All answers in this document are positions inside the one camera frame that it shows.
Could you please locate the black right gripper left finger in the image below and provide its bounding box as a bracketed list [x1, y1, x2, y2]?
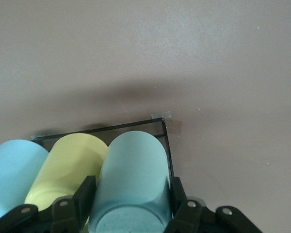
[0, 176, 97, 233]

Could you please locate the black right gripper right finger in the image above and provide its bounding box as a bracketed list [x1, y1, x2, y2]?
[164, 176, 260, 233]

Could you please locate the light blue cup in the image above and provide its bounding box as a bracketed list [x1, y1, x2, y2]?
[0, 139, 49, 225]

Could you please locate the mint green cup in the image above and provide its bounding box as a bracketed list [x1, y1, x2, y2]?
[89, 130, 172, 233]

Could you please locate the yellow cup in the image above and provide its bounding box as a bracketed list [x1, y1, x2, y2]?
[24, 133, 109, 230]

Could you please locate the brown tape patch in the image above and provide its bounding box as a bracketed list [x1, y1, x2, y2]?
[168, 120, 183, 135]

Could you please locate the clear tape piece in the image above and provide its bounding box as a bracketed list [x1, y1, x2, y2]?
[151, 111, 172, 119]

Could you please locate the black wire cup rack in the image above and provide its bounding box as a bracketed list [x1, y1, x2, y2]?
[31, 117, 176, 180]

